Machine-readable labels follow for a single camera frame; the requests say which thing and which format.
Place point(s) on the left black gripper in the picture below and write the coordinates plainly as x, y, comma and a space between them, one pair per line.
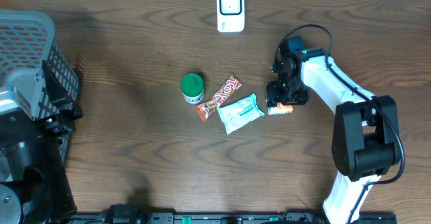
58, 103

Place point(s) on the orange Kleenex tissue pack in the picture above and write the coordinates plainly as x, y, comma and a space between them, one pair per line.
281, 109

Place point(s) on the green lid white jar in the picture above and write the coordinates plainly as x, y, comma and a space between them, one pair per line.
193, 89

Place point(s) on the grey plastic mesh basket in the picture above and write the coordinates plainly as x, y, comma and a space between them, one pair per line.
28, 39

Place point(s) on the light blue wet wipes pack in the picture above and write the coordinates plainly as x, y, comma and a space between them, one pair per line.
240, 113

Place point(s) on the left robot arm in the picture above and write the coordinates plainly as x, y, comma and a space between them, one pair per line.
39, 191

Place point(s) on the orange chocolate bar wrapper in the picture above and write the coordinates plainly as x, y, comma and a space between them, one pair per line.
206, 109

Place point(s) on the white barcode scanner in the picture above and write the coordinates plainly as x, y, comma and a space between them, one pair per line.
230, 16

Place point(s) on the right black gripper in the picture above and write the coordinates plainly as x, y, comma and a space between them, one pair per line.
273, 94

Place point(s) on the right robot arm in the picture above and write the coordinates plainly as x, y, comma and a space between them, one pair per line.
365, 141

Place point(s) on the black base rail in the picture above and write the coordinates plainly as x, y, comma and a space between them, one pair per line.
122, 213

